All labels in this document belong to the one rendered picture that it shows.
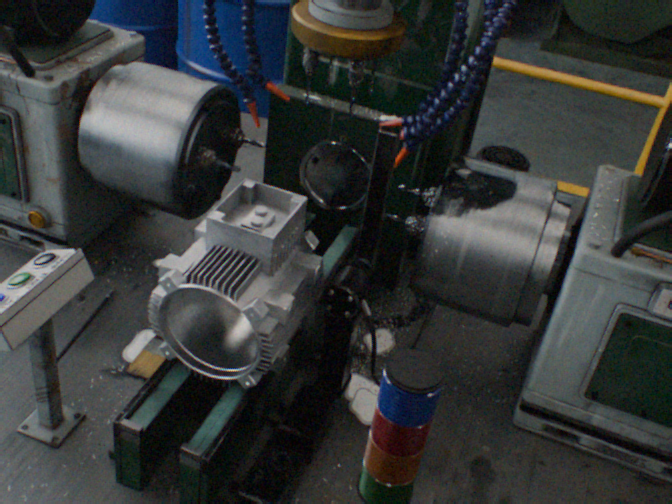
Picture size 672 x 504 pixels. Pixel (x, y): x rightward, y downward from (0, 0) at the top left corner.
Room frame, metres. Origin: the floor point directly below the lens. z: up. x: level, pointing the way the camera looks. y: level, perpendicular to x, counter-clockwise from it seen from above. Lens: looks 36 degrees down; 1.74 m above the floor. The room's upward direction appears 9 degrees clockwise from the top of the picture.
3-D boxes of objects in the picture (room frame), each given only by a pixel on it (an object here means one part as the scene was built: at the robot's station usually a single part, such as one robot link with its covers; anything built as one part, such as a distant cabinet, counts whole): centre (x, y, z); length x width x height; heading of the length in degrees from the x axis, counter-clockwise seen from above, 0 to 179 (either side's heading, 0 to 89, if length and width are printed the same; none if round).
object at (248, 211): (0.92, 0.11, 1.11); 0.12 x 0.11 x 0.07; 164
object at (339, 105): (1.31, 0.00, 0.97); 0.30 x 0.11 x 0.34; 74
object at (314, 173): (1.25, 0.02, 1.01); 0.15 x 0.02 x 0.15; 74
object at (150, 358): (0.99, 0.26, 0.80); 0.21 x 0.05 x 0.01; 166
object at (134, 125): (1.26, 0.38, 1.04); 0.37 x 0.25 x 0.25; 74
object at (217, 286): (0.88, 0.13, 1.01); 0.20 x 0.19 x 0.19; 164
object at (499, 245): (1.07, -0.28, 1.04); 0.41 x 0.25 x 0.25; 74
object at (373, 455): (0.56, -0.10, 1.10); 0.06 x 0.06 x 0.04
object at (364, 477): (0.56, -0.10, 1.05); 0.06 x 0.06 x 0.04
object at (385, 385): (0.56, -0.10, 1.19); 0.06 x 0.06 x 0.04
